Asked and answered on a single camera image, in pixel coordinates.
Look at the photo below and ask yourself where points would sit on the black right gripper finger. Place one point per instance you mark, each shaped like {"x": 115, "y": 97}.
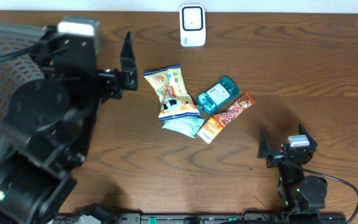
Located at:
{"x": 263, "y": 151}
{"x": 303, "y": 131}

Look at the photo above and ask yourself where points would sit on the green wet wipes pack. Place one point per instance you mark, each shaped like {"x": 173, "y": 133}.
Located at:
{"x": 188, "y": 125}

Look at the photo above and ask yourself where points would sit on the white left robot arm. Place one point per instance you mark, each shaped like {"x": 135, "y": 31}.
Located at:
{"x": 47, "y": 129}

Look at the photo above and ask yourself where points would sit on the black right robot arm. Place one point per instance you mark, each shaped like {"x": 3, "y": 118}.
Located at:
{"x": 301, "y": 192}

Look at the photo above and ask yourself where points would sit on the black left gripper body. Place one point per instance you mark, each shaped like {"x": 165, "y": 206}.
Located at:
{"x": 101, "y": 83}

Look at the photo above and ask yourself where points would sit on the small orange box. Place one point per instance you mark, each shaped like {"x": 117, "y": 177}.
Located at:
{"x": 209, "y": 130}

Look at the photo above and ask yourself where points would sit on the large snack bag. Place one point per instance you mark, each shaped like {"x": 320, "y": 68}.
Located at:
{"x": 169, "y": 86}

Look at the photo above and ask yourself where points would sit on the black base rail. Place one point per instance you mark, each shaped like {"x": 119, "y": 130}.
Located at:
{"x": 134, "y": 218}

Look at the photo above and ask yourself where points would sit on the orange chocolate bar wrapper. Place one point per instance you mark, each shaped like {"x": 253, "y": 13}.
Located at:
{"x": 239, "y": 106}

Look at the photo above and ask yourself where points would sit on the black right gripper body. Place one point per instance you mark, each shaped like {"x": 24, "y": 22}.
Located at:
{"x": 276, "y": 160}

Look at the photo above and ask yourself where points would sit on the teal mouthwash bottle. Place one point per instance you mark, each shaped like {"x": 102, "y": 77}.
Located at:
{"x": 211, "y": 100}

